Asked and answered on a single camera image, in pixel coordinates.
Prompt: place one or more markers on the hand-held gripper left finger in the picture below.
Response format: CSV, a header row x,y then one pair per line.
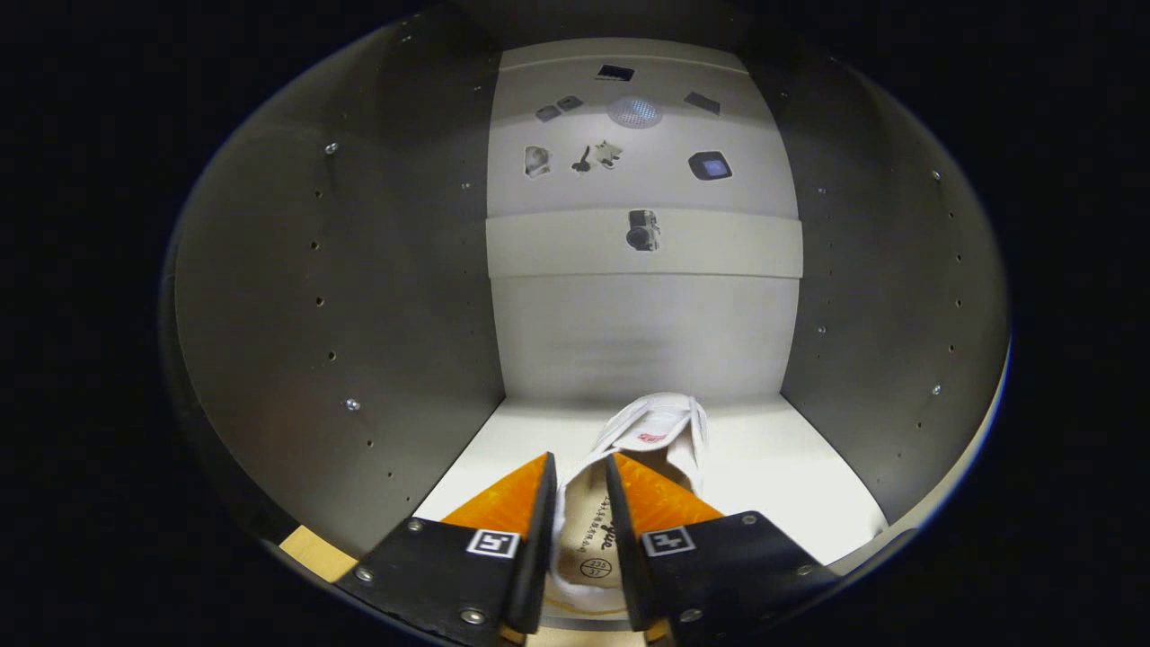
x,y
535,575

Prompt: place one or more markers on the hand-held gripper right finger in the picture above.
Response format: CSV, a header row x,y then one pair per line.
x,y
629,575

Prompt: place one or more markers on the white canvas shoe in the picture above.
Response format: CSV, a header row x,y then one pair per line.
x,y
656,422

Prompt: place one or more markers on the grey shoe cabinet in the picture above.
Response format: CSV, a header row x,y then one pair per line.
x,y
359,270

